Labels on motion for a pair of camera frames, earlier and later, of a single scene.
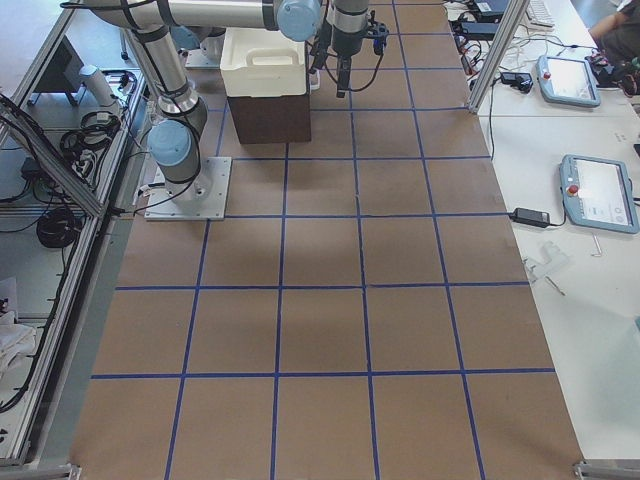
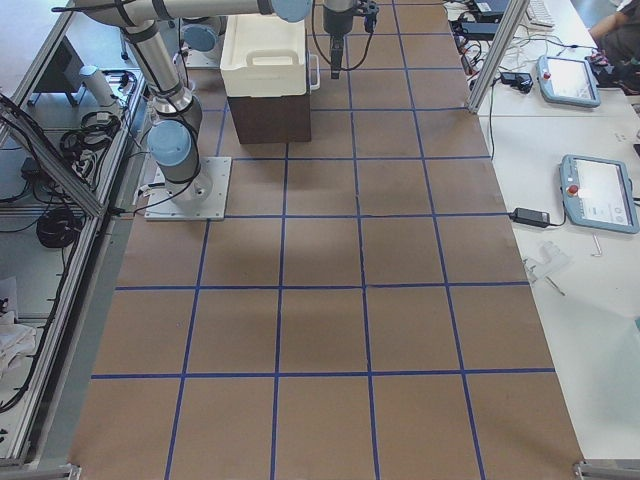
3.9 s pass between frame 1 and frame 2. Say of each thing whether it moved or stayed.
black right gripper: moved
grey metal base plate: stayed
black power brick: stayed
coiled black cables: stayed
